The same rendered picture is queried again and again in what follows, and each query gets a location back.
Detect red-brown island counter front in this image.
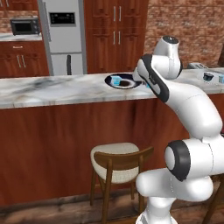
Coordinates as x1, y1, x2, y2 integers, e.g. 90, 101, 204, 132
0, 93, 224, 207

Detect black microwave oven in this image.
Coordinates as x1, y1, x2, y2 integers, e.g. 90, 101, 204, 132
10, 17, 41, 37

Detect red-brown base cupboards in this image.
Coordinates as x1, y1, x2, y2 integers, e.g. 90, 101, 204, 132
0, 40, 51, 79

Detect red-brown wall cupboards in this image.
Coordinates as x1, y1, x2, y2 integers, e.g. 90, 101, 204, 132
0, 0, 39, 12

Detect dark blue plate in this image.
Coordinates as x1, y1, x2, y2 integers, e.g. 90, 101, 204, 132
104, 73, 144, 90

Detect silver fridge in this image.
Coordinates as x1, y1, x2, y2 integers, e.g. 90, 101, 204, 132
37, 0, 88, 77

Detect grey toaster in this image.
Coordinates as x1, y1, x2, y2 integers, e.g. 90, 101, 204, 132
187, 61, 208, 70

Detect tall red-brown cupboards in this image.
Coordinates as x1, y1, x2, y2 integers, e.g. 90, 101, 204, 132
83, 0, 150, 75

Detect wooden stool with white cushion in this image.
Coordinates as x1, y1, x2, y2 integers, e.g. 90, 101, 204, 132
89, 142, 155, 224

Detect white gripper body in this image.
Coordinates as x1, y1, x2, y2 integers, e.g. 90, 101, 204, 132
132, 67, 144, 84

